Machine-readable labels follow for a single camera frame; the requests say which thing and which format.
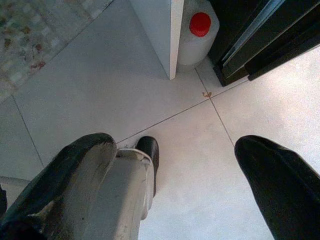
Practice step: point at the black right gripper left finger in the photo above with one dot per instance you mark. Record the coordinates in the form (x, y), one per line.
(50, 180)

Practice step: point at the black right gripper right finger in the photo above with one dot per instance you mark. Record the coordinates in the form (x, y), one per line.
(287, 190)

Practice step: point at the black fridge white inside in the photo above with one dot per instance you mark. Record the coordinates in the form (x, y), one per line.
(270, 30)

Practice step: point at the silver robot leg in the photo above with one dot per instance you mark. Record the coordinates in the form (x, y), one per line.
(125, 190)

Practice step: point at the black robot foot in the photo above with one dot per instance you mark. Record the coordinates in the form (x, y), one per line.
(150, 150)

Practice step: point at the patterned floor rug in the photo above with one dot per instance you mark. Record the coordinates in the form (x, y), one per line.
(27, 37)

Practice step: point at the white plastic jug red cap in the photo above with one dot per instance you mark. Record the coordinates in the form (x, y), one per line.
(195, 47)

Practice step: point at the white cabinet panel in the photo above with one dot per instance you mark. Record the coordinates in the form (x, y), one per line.
(160, 32)

